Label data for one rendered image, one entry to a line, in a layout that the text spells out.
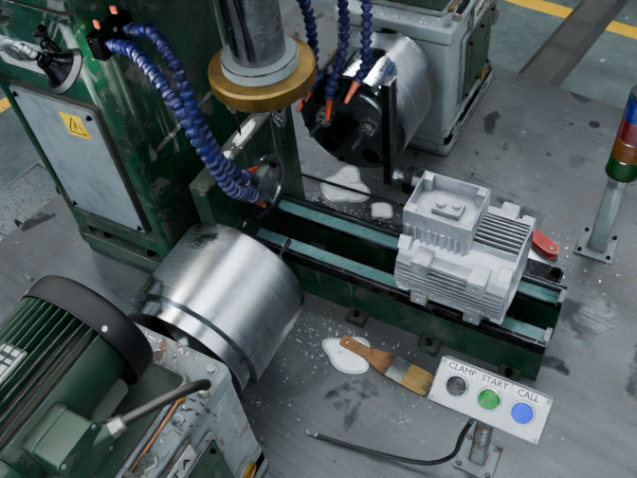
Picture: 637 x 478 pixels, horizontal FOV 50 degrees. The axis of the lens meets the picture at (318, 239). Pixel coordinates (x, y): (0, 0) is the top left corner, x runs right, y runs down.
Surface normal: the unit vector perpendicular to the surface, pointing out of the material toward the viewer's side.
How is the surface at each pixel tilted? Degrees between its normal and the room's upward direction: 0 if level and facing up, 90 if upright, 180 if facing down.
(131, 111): 90
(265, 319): 66
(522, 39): 0
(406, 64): 39
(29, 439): 0
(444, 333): 90
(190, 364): 0
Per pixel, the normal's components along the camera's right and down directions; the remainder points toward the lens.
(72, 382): 0.66, -0.11
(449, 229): -0.47, 0.71
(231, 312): 0.48, -0.29
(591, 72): -0.10, -0.63
